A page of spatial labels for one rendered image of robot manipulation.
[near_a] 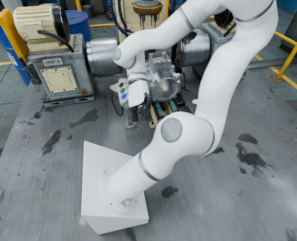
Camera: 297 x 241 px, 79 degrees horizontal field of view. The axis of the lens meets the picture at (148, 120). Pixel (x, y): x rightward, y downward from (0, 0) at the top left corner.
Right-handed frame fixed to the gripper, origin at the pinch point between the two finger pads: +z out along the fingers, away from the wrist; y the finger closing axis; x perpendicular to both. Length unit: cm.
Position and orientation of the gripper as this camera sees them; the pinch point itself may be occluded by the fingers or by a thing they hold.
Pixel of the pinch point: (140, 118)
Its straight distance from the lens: 76.3
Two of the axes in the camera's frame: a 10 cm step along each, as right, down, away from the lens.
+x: 8.0, -0.2, 6.1
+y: 6.0, -1.3, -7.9
